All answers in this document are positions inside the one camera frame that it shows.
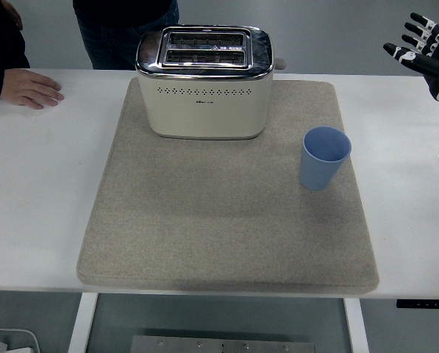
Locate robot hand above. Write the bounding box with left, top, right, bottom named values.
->
left=383, top=12, right=439, bottom=119

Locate light blue plastic cup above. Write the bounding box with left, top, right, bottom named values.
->
left=299, top=126, right=353, bottom=192

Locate cream and chrome toaster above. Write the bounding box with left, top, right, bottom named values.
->
left=135, top=24, right=288, bottom=141

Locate black table control panel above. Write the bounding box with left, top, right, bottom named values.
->
left=396, top=299, right=439, bottom=310

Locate beige felt table mat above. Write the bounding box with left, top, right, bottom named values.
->
left=75, top=79, right=380, bottom=296

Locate white table leg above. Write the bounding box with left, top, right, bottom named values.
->
left=343, top=297, right=371, bottom=353
left=67, top=293, right=99, bottom=353

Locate person in blue jeans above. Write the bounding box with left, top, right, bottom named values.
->
left=72, top=0, right=180, bottom=71

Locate grey metal plate with screws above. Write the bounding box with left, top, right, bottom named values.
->
left=130, top=335, right=318, bottom=353

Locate person's hand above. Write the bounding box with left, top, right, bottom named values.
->
left=0, top=68, right=65, bottom=110

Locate person in dark top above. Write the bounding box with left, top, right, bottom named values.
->
left=0, top=0, right=32, bottom=111

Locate grey plastic bin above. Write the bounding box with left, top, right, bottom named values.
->
left=0, top=327, right=41, bottom=353

